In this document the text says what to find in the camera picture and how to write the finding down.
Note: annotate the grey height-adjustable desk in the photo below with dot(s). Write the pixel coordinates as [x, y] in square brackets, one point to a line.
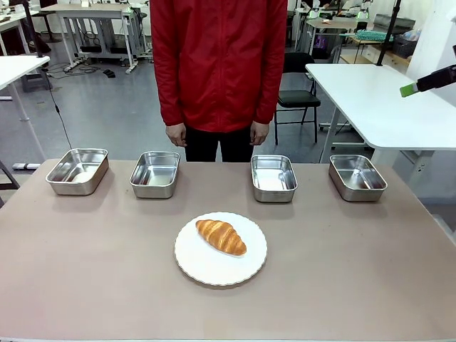
[96, 21]

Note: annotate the person's left hand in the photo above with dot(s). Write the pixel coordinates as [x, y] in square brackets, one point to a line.
[258, 134]

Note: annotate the person's right hand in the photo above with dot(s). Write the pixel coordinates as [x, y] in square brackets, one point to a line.
[176, 136]

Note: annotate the black folding chair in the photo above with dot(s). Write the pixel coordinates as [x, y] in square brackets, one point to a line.
[297, 94]

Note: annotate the large white table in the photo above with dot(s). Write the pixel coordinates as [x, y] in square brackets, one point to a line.
[377, 103]

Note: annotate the golden brown croissant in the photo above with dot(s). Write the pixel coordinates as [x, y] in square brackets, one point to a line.
[221, 236]

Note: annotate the wooden workbench with clutter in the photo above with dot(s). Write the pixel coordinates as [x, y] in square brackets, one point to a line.
[374, 42]

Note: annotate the black camera stand pole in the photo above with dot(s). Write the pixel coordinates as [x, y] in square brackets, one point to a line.
[386, 32]

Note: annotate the rectangular stainless steel container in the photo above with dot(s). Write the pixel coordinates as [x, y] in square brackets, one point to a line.
[77, 171]
[357, 177]
[155, 174]
[273, 177]

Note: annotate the white scalloped plate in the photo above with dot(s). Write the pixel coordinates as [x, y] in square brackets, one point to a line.
[220, 263]

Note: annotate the person in red jacket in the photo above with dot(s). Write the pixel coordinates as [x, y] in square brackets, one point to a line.
[219, 64]

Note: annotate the white side table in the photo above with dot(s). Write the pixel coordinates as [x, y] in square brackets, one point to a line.
[18, 69]

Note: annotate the black tripod pole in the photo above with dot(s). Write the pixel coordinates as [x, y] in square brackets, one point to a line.
[30, 28]

